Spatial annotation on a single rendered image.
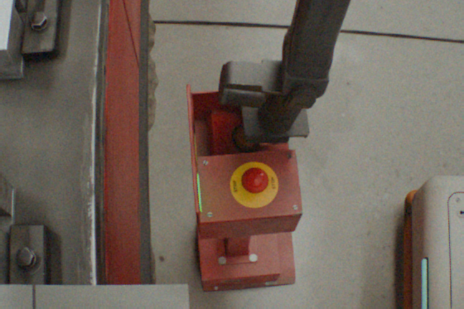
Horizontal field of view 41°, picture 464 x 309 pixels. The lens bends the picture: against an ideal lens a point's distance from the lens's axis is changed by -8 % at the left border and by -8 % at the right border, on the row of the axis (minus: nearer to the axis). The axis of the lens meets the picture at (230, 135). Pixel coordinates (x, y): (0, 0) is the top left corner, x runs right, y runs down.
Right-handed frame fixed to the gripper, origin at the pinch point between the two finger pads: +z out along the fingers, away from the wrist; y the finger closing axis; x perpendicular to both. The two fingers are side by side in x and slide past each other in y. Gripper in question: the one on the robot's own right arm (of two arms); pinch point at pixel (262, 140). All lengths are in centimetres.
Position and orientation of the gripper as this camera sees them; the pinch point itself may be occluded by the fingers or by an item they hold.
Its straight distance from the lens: 109.7
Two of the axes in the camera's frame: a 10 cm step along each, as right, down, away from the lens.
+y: -9.8, 0.1, -2.0
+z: -1.8, 4.0, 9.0
